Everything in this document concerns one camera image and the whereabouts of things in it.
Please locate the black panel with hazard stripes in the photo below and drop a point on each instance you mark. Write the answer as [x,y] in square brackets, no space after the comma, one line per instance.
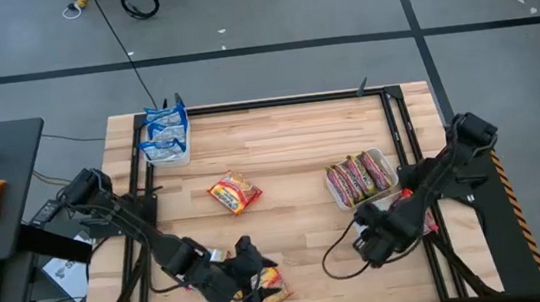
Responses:
[504,227]

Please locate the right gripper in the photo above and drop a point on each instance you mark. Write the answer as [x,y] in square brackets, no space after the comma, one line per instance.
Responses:
[384,234]

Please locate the black aluminium table frame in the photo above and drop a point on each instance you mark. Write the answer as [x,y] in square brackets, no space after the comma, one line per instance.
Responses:
[270,103]

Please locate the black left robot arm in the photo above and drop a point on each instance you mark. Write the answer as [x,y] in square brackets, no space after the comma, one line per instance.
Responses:
[159,240]

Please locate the white printed box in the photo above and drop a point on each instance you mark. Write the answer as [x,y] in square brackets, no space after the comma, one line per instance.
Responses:
[64,275]

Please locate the black desk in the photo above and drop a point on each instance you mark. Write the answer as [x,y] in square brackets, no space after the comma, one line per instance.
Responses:
[5,164]

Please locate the black power adapter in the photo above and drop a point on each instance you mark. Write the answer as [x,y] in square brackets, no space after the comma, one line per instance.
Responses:
[46,212]

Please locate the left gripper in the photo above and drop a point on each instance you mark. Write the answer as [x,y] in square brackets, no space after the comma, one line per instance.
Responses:
[228,276]

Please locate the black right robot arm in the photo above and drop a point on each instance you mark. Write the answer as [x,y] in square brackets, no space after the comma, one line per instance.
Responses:
[434,179]

